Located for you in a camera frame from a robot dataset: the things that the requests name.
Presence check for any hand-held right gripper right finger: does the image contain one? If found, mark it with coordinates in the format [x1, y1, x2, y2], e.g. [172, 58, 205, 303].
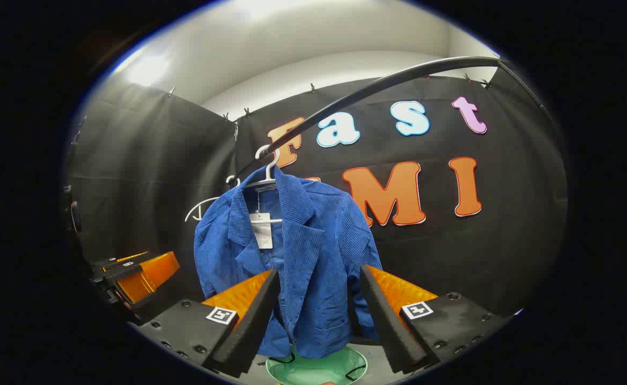
[359, 265, 513, 375]

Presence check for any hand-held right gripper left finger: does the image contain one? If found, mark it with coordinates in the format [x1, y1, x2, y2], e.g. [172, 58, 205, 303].
[134, 269, 282, 378]

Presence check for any green laundry hamper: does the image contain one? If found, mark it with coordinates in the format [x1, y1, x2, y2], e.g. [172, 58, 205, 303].
[265, 345, 368, 385]

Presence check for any blue corduroy jacket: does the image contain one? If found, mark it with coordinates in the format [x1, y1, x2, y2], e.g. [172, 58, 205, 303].
[193, 166, 383, 360]

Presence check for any white plastic clothes hanger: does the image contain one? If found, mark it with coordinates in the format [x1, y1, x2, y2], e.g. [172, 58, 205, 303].
[185, 175, 239, 222]
[241, 144, 284, 224]

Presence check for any black clothes rack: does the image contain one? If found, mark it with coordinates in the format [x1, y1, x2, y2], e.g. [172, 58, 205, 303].
[230, 55, 568, 185]

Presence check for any plain black backdrop cloth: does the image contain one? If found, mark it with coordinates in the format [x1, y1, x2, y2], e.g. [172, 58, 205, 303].
[65, 80, 239, 321]

